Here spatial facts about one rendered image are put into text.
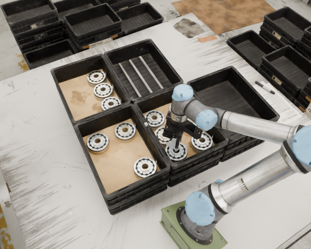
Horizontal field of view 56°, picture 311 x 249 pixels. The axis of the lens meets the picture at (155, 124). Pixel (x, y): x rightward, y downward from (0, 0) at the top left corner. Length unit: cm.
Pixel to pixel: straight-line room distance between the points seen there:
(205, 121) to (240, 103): 61
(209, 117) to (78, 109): 77
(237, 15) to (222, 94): 221
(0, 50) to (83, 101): 199
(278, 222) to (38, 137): 127
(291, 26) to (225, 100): 162
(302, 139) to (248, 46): 205
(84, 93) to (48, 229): 70
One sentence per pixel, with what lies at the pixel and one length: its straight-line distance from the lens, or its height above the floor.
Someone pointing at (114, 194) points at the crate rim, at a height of 93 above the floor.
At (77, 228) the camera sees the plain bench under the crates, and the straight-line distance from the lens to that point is 142.
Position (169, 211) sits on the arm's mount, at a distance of 125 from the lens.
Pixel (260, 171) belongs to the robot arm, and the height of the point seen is 121.
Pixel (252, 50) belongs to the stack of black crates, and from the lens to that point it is 288.
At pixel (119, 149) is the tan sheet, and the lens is 140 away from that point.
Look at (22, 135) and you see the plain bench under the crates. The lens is 173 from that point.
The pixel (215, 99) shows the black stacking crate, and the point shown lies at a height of 83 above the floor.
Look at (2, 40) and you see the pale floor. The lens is 359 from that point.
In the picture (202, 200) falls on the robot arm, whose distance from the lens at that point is 103.
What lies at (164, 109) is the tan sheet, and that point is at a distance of 153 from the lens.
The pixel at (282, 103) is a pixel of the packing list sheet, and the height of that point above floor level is 70.
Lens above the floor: 203
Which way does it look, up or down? 55 degrees down
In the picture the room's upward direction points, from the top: 2 degrees clockwise
